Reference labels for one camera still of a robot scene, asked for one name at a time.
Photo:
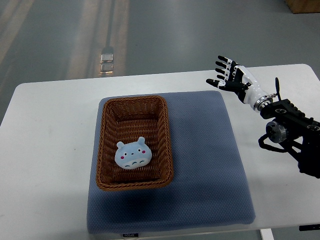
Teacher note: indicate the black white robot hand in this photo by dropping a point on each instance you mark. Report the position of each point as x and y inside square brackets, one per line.
[236, 78]

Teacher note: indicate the blue plush toy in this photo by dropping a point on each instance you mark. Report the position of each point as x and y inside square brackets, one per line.
[133, 155]

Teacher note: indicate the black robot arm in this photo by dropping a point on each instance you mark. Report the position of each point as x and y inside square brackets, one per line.
[290, 131]

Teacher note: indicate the brown wicker basket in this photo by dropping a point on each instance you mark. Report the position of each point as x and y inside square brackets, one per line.
[125, 119]

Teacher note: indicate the brown cardboard box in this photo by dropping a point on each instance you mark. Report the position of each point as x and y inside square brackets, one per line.
[303, 6]

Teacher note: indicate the blue-grey foam mat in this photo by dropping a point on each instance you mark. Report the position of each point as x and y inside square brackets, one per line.
[209, 185]

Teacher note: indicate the metal floor socket box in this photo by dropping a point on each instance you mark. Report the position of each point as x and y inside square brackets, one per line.
[107, 60]

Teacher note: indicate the white table leg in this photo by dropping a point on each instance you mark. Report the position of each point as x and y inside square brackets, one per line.
[266, 234]

